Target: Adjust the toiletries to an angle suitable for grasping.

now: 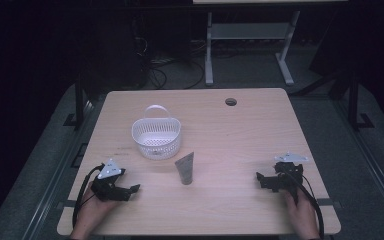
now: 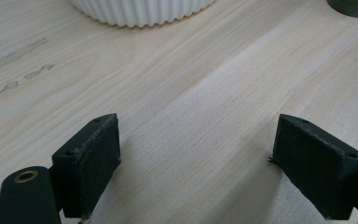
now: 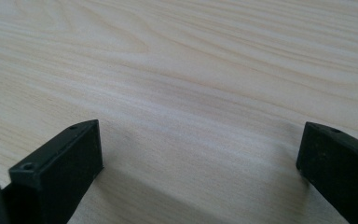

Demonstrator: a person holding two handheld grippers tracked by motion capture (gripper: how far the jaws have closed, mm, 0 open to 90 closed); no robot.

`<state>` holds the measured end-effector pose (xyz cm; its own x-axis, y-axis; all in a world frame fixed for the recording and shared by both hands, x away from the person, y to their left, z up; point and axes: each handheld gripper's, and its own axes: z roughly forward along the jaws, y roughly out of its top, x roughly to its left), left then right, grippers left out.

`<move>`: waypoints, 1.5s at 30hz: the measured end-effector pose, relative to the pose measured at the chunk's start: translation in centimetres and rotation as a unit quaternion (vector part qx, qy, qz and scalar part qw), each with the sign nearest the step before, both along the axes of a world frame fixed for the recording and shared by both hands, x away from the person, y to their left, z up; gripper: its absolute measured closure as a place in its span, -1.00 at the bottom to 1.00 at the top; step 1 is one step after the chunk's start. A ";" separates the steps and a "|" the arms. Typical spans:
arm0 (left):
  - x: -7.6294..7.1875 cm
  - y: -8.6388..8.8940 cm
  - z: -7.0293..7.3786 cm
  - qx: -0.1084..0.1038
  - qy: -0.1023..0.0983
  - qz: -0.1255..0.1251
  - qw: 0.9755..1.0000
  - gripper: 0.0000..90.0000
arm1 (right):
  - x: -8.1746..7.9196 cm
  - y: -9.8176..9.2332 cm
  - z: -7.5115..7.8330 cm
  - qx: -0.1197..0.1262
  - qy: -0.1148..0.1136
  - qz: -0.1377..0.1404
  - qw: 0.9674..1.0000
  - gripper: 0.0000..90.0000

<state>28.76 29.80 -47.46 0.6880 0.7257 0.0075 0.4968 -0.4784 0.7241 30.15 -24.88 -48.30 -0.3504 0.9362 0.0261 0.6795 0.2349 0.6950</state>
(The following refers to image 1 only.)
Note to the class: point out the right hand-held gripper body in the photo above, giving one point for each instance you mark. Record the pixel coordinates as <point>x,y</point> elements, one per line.
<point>288,173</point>

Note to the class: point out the black metal stand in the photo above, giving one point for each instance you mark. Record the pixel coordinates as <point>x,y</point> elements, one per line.
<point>79,103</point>
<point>355,103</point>

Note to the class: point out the grey squeeze tube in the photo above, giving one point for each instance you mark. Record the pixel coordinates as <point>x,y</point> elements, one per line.
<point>186,168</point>

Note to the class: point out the person's left hand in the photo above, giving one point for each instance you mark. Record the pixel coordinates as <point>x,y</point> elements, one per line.
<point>91,213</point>

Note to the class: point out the white metal table frame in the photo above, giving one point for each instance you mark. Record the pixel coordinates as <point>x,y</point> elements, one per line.
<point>246,31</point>

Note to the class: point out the grey floor rail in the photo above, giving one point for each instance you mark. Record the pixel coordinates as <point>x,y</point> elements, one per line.
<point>55,180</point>
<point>371,166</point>

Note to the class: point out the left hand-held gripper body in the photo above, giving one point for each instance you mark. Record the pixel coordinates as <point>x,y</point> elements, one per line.
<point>108,181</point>

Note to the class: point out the white plastic basket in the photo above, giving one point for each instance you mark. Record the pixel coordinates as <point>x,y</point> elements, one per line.
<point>156,145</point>

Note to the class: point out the person's right hand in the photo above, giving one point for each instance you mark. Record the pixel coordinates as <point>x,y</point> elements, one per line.
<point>301,215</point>

